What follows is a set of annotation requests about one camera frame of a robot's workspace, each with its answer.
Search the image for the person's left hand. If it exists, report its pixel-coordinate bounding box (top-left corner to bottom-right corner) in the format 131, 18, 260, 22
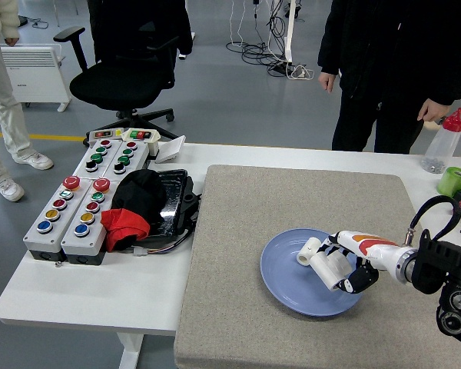
416, 98, 453, 123

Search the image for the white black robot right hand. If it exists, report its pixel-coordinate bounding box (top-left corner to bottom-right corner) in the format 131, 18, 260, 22
317, 229, 404, 295

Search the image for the person's right hand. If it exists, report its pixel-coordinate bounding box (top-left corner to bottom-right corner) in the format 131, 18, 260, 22
317, 71, 337, 93

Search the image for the clear bottle red cap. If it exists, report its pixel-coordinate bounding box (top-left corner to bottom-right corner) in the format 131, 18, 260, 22
420, 107, 461, 175

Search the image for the plain white tee pipe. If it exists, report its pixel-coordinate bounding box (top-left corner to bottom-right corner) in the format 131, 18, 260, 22
310, 251, 353, 293

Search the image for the white tee pipe metal end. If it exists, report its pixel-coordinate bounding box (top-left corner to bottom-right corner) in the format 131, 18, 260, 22
296, 237, 324, 268

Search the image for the blue plastic plate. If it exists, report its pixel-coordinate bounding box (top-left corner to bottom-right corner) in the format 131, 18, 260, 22
259, 228, 366, 317

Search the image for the white floor power strip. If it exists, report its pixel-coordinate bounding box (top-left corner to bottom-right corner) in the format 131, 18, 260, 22
290, 65, 315, 81

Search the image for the white desk leg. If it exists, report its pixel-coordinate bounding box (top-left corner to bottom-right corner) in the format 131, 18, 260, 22
283, 0, 296, 65

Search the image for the green plastic cup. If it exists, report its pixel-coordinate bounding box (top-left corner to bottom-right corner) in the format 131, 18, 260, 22
436, 166, 461, 198

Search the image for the grey-brown mat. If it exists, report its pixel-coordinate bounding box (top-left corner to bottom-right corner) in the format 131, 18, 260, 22
173, 165, 461, 369

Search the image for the black tray device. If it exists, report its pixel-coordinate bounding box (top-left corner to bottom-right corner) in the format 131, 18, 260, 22
138, 168, 201, 247

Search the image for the black office chair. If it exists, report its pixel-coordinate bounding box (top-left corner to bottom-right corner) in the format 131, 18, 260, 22
52, 15, 181, 141

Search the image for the black and red cloth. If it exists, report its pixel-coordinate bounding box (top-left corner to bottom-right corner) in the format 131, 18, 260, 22
100, 169, 168, 254

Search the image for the black jacket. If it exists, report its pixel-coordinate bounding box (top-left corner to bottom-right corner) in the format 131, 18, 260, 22
86, 0, 195, 65

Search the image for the white table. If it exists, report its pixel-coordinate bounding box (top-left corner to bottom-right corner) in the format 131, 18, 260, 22
0, 142, 461, 369

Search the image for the white panel heater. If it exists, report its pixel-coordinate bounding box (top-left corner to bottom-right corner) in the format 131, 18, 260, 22
0, 42, 72, 113

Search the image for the five-button control box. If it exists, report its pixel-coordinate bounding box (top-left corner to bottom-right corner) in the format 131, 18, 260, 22
60, 178, 120, 266
22, 175, 92, 262

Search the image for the person in white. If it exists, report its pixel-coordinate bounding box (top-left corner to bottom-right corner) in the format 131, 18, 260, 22
0, 0, 55, 203

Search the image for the black floor cable bundle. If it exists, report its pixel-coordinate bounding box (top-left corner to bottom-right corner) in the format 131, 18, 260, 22
225, 40, 293, 78

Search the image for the white wall switch panel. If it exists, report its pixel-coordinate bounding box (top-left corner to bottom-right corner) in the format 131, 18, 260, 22
154, 135, 186, 165

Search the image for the white green-red switch box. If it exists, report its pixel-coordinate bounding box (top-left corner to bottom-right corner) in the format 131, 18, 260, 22
121, 128, 161, 157

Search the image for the wire bundle white connector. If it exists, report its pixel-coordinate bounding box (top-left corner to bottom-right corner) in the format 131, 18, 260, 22
132, 226, 195, 258

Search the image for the grey switch box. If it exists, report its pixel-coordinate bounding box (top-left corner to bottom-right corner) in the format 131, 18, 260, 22
86, 128, 124, 145

